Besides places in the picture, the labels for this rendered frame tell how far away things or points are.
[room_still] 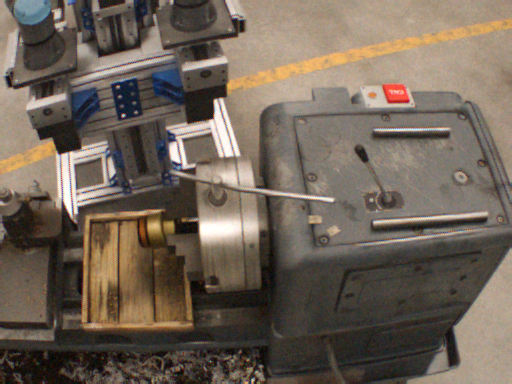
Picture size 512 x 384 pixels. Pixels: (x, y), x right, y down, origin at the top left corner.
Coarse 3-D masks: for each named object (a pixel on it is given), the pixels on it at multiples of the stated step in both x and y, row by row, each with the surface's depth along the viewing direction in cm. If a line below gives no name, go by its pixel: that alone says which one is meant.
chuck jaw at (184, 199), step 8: (184, 184) 136; (192, 184) 136; (176, 192) 138; (184, 192) 137; (192, 192) 137; (176, 200) 137; (184, 200) 138; (192, 200) 138; (168, 208) 138; (176, 208) 138; (184, 208) 138; (192, 208) 138; (168, 216) 139; (176, 216) 139; (184, 216) 139; (192, 216) 139
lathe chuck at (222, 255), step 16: (208, 160) 139; (224, 160) 136; (208, 176) 131; (224, 176) 131; (208, 192) 128; (224, 192) 129; (208, 208) 127; (224, 208) 127; (240, 208) 127; (208, 224) 126; (224, 224) 127; (240, 224) 127; (208, 240) 127; (224, 240) 127; (240, 240) 127; (208, 256) 127; (224, 256) 128; (240, 256) 128; (208, 272) 129; (224, 272) 130; (240, 272) 130; (208, 288) 134; (224, 288) 135; (240, 288) 136
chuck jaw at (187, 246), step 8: (168, 240) 137; (176, 240) 137; (184, 240) 137; (192, 240) 137; (168, 248) 137; (176, 248) 136; (184, 248) 136; (192, 248) 136; (184, 256) 135; (192, 256) 134; (200, 256) 134; (184, 264) 137; (192, 264) 133; (200, 264) 133; (192, 272) 132; (200, 272) 132; (208, 280) 132; (216, 280) 133
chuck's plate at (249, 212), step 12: (240, 156) 139; (240, 168) 133; (252, 168) 133; (240, 180) 130; (252, 180) 130; (240, 192) 129; (252, 204) 128; (252, 216) 127; (252, 228) 127; (252, 240) 127; (252, 252) 128; (252, 264) 129; (252, 276) 132; (252, 288) 137
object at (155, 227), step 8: (144, 216) 142; (152, 216) 139; (160, 216) 138; (144, 224) 139; (152, 224) 138; (160, 224) 137; (168, 224) 139; (176, 224) 144; (144, 232) 138; (152, 232) 138; (160, 232) 137; (168, 232) 139; (176, 232) 144; (144, 240) 138; (152, 240) 138; (160, 240) 138; (144, 248) 141
